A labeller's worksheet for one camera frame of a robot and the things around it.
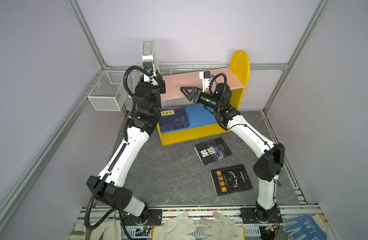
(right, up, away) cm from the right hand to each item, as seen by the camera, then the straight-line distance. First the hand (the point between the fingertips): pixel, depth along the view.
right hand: (181, 90), depth 69 cm
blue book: (-7, -12, +23) cm, 27 cm away
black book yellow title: (+27, -48, +16) cm, 58 cm away
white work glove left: (-33, -66, +1) cm, 74 cm away
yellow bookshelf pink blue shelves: (+11, -14, +22) cm, 29 cm away
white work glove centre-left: (-3, -66, +2) cm, 66 cm away
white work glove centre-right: (+21, -67, +2) cm, 70 cm away
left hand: (-12, +6, -7) cm, 15 cm away
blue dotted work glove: (+63, -65, +2) cm, 91 cm away
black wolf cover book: (+19, -33, +28) cm, 47 cm away
